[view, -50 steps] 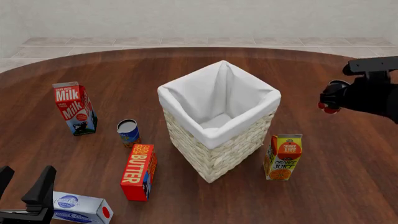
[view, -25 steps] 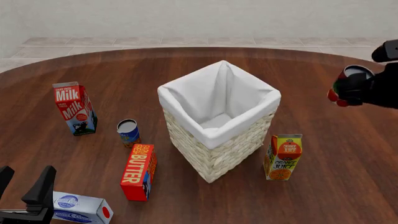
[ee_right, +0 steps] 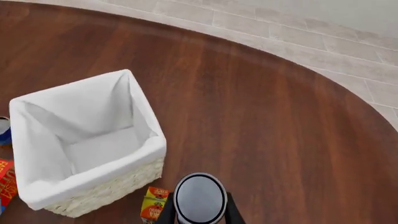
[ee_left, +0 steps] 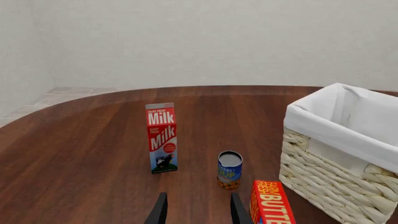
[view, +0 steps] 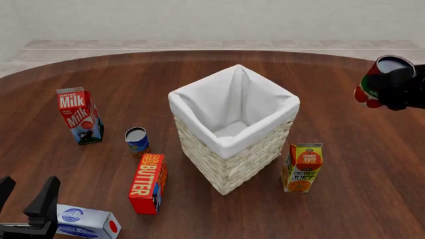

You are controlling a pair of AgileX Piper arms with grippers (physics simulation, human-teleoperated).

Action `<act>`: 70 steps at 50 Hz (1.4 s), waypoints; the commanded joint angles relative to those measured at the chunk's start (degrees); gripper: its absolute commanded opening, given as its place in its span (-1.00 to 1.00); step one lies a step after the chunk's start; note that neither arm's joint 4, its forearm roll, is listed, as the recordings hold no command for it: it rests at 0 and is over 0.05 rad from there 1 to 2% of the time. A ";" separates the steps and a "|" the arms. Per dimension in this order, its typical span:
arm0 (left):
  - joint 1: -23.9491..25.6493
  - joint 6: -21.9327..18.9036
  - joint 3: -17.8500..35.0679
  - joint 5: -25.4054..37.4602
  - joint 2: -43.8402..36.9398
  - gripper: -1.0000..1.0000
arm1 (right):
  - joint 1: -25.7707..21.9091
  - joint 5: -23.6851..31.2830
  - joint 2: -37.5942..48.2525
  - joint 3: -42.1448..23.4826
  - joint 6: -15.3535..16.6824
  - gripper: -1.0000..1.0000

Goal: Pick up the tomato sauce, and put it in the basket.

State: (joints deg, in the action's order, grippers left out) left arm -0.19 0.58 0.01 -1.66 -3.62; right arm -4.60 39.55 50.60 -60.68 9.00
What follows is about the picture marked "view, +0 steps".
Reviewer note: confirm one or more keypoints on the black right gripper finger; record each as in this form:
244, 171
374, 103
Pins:
386, 83

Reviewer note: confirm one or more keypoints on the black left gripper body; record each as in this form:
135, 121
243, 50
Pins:
23, 231

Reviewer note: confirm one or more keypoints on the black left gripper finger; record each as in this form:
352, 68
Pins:
6, 189
44, 204

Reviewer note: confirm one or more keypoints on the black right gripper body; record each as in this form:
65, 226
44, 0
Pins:
415, 94

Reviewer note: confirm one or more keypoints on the red tomato sauce can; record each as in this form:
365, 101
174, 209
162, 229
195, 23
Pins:
391, 64

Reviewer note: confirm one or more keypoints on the white-lined wicker basket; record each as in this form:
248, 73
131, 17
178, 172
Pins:
232, 159

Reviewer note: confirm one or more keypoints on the white cream cheese box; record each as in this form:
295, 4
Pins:
83, 220

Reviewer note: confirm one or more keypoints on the red and white milk carton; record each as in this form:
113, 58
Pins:
78, 112

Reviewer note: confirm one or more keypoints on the red butter box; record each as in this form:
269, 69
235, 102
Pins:
146, 179

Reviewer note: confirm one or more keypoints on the blue soup can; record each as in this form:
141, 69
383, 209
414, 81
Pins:
136, 142

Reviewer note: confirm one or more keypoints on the orange juice carton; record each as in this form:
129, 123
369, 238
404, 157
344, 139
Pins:
303, 171

